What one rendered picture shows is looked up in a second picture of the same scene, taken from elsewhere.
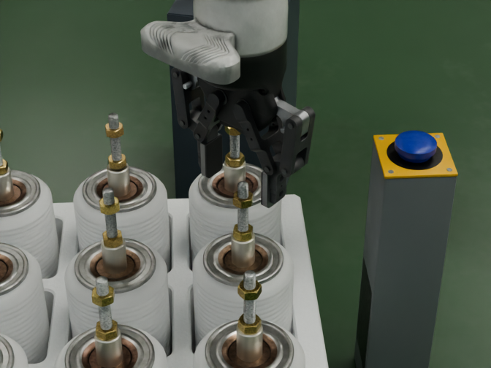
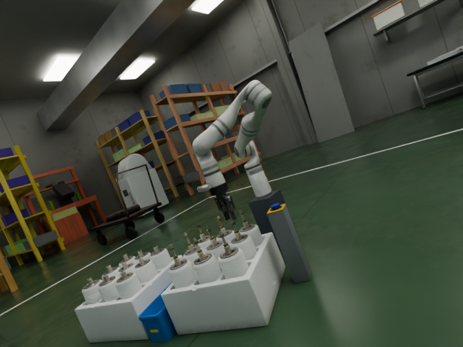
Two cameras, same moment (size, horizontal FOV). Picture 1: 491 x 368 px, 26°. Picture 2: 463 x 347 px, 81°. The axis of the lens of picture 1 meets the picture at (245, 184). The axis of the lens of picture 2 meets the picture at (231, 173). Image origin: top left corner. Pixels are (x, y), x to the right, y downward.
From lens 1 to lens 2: 0.66 m
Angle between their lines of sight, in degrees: 41
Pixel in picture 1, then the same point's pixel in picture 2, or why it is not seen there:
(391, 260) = (279, 236)
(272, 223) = (255, 234)
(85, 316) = not seen: hidden behind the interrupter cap
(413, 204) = (276, 219)
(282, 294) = (246, 244)
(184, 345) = not seen: hidden behind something
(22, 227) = (204, 244)
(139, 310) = (217, 253)
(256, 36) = (213, 182)
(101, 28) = not seen: hidden behind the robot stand
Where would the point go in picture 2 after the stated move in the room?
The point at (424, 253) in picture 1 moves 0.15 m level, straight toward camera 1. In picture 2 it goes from (286, 233) to (269, 252)
